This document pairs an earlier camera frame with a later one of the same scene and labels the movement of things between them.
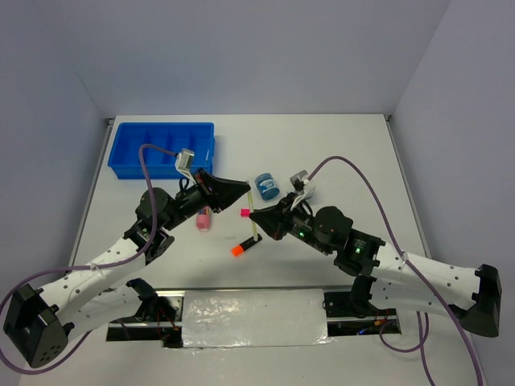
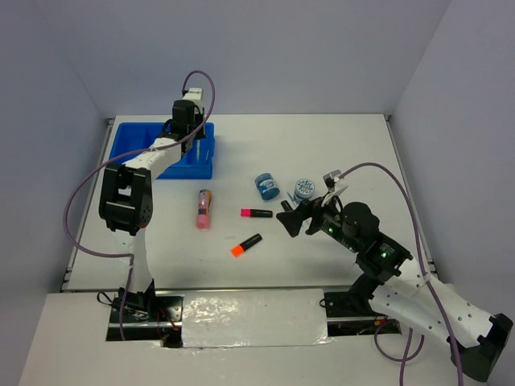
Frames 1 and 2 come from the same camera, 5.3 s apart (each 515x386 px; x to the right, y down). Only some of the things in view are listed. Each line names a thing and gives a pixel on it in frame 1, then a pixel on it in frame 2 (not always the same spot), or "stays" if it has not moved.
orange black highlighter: [238, 250] stays
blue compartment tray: [125, 160] stays
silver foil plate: [254, 318] stays
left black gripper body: [195, 198] to [199, 119]
